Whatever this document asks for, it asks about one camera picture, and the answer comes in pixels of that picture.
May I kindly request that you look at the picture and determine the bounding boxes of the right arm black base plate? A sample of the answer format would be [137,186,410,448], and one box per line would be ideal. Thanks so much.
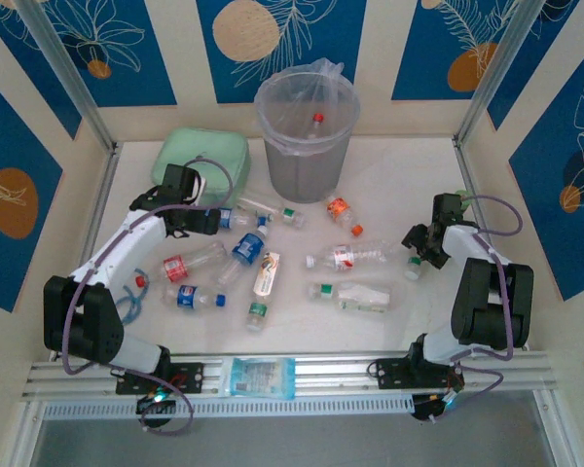
[368,357,464,391]

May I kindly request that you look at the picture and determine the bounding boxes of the red label white cap bottle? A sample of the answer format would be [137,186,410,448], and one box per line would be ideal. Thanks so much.
[305,238,401,271]

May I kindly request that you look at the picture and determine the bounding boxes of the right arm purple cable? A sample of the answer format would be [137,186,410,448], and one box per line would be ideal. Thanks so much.
[430,194,525,424]

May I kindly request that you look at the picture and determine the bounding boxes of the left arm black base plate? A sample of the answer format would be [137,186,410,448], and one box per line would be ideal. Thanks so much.
[115,362,205,396]

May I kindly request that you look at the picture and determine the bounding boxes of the mint green zip pouch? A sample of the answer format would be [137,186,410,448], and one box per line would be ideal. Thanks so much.
[151,126,252,210]

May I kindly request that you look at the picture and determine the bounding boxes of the blue clear plastic packet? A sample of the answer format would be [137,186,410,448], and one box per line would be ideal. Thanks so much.
[222,356,297,401]

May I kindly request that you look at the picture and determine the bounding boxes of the grey mesh waste bin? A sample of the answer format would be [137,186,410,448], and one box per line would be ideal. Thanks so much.
[255,67,361,204]

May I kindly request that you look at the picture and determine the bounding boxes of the clear plastic bin liner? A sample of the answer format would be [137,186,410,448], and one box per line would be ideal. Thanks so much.
[253,56,362,158]

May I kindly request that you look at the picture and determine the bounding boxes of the blue stethoscope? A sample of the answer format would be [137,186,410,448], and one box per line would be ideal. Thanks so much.
[114,274,150,327]

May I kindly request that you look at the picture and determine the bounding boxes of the slim clear green label bottle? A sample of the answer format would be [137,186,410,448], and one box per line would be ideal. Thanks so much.
[237,195,307,229]

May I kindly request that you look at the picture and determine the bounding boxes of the white slotted cable duct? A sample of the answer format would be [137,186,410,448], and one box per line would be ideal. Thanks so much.
[43,393,415,420]

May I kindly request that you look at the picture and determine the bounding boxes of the small green label bottle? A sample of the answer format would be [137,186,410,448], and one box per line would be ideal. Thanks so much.
[402,255,423,282]

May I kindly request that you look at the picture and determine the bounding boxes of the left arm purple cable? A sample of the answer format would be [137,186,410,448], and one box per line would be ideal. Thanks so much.
[60,156,235,435]

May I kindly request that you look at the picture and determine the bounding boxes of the aluminium mounting rail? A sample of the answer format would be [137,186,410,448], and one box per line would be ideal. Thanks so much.
[21,348,556,399]

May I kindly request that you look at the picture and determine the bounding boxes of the aluminium frame post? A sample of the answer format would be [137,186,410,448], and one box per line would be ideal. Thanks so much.
[453,0,550,145]
[15,0,121,153]

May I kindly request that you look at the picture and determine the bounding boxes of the blue label white cap bottle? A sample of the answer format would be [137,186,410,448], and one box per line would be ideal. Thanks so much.
[216,224,272,286]

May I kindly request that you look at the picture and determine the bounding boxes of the Pepsi label blue cap bottle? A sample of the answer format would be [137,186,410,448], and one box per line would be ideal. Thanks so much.
[161,283,228,311]

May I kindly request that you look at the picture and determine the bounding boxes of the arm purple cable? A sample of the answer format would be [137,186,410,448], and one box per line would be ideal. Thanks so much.
[430,194,525,424]
[60,156,235,435]

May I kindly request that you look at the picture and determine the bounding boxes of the orange label orange cap bottle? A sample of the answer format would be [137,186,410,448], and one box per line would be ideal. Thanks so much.
[324,194,365,238]

